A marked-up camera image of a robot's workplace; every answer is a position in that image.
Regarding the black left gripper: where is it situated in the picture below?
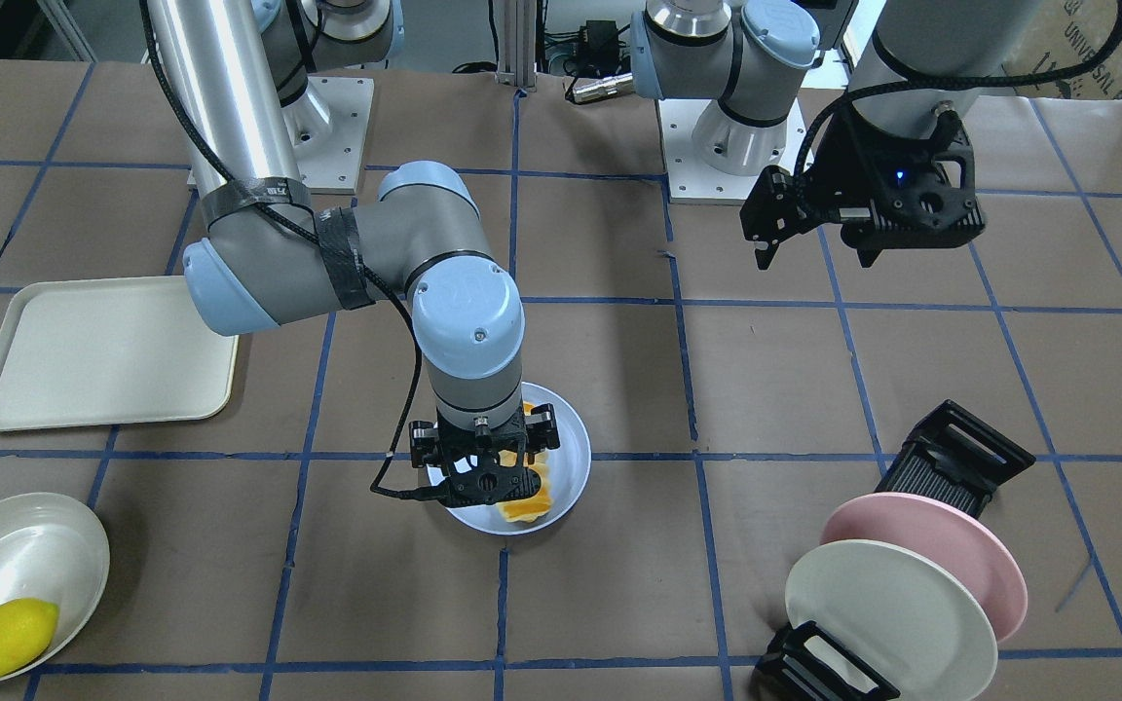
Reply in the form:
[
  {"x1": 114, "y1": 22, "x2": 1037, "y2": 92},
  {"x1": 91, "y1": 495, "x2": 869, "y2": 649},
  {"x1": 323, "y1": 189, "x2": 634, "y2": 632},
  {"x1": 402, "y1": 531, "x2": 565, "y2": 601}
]
[{"x1": 739, "y1": 101, "x2": 986, "y2": 271}]

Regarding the white shallow bowl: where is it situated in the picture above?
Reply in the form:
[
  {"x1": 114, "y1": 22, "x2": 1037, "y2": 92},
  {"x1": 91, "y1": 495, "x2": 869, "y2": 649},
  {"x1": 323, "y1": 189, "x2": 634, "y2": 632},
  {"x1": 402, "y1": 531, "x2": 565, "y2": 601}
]
[{"x1": 0, "y1": 494, "x2": 110, "y2": 682}]

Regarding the spiral bread roll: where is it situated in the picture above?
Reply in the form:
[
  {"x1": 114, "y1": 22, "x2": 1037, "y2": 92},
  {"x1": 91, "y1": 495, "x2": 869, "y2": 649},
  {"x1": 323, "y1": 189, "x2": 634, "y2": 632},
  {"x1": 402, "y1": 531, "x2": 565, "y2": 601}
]
[{"x1": 477, "y1": 402, "x2": 552, "y2": 523}]

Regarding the black power adapter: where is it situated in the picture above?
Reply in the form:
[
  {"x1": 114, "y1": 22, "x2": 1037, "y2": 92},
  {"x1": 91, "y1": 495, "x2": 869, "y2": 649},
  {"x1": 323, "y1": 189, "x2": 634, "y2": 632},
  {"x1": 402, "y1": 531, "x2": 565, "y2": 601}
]
[{"x1": 576, "y1": 19, "x2": 620, "y2": 63}]

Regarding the aluminium frame post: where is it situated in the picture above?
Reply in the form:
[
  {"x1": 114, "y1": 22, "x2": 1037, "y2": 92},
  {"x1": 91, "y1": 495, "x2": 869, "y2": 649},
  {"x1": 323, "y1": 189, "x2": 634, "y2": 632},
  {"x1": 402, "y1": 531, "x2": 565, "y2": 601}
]
[{"x1": 493, "y1": 1, "x2": 542, "y2": 93}]

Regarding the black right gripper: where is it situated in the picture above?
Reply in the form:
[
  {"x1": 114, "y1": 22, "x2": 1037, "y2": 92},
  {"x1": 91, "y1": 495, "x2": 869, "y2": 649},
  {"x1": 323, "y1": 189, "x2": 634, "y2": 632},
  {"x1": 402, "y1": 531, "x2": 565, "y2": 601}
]
[{"x1": 410, "y1": 404, "x2": 561, "y2": 507}]

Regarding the light blue plate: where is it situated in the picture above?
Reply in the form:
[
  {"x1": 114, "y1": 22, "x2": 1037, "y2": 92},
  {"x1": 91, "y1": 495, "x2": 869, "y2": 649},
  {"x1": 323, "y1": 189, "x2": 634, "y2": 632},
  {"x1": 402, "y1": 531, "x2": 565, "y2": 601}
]
[{"x1": 448, "y1": 382, "x2": 591, "y2": 536}]

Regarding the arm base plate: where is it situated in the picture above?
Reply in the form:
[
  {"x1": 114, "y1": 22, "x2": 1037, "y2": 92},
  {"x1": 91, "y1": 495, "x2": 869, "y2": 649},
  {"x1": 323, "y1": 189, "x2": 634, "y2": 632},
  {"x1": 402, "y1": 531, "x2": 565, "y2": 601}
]
[
  {"x1": 187, "y1": 76, "x2": 375, "y2": 196},
  {"x1": 657, "y1": 99, "x2": 806, "y2": 205}
]

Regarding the pink plate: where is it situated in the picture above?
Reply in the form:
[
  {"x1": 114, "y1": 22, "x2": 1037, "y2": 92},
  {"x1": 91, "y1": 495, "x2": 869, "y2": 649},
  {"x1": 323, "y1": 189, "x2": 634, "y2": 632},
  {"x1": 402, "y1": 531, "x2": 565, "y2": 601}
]
[{"x1": 820, "y1": 492, "x2": 1029, "y2": 643}]

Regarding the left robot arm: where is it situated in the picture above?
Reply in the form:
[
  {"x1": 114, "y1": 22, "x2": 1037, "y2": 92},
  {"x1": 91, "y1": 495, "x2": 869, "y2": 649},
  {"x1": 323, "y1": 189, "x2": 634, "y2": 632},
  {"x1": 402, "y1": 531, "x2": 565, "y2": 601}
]
[{"x1": 629, "y1": 1, "x2": 1122, "y2": 270}]

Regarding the yellow lemon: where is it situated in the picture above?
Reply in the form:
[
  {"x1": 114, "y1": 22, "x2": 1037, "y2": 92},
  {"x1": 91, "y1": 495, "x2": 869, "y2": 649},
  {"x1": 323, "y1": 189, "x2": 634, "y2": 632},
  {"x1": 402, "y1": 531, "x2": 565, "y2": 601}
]
[{"x1": 0, "y1": 598, "x2": 59, "y2": 677}]

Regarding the cream white plate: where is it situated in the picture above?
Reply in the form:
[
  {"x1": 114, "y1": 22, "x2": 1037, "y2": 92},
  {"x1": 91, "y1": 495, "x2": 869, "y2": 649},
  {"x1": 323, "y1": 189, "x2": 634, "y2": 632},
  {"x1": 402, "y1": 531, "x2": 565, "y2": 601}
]
[{"x1": 784, "y1": 538, "x2": 997, "y2": 700}]

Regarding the silver metal cylinder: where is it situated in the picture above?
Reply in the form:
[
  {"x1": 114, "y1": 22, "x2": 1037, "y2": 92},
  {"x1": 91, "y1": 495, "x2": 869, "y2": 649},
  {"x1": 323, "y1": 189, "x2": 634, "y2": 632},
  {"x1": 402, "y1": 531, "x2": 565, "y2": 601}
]
[{"x1": 564, "y1": 74, "x2": 636, "y2": 105}]

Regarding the black dish rack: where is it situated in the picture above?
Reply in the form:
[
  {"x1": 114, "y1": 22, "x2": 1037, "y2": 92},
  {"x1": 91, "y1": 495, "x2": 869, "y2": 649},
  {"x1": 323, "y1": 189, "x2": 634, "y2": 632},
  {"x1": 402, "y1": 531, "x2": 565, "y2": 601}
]
[{"x1": 753, "y1": 400, "x2": 1034, "y2": 700}]

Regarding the cream rectangular tray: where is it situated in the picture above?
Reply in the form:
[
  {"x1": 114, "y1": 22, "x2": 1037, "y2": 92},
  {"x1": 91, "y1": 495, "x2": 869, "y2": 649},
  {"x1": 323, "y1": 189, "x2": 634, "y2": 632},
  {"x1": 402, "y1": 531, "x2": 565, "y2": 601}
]
[{"x1": 0, "y1": 277, "x2": 238, "y2": 433}]

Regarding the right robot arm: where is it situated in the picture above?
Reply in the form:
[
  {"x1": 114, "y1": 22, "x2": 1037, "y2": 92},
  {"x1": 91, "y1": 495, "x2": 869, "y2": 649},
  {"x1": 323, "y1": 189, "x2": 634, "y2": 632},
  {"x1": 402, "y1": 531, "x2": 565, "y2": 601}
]
[{"x1": 138, "y1": 1, "x2": 560, "y2": 507}]

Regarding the cardboard box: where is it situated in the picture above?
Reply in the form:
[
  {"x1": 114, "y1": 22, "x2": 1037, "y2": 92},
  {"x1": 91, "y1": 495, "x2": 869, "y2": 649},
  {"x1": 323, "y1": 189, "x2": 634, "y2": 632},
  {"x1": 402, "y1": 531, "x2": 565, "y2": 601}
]
[{"x1": 1002, "y1": 1, "x2": 1122, "y2": 99}]

